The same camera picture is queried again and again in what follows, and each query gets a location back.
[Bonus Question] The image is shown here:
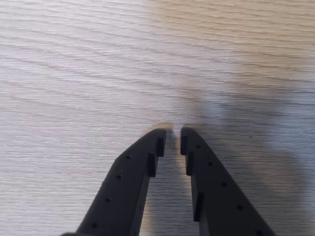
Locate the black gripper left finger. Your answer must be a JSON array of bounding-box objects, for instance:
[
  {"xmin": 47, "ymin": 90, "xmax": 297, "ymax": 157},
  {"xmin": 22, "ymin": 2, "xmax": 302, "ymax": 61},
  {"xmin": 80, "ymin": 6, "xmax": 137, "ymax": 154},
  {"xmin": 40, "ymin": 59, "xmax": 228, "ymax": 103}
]
[{"xmin": 60, "ymin": 128, "xmax": 167, "ymax": 236}]

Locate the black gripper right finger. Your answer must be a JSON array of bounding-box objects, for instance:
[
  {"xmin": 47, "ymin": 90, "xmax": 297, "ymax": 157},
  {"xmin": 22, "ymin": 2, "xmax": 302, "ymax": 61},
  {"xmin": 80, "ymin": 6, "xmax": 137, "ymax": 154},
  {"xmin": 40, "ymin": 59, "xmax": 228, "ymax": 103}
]
[{"xmin": 180, "ymin": 126, "xmax": 277, "ymax": 236}]

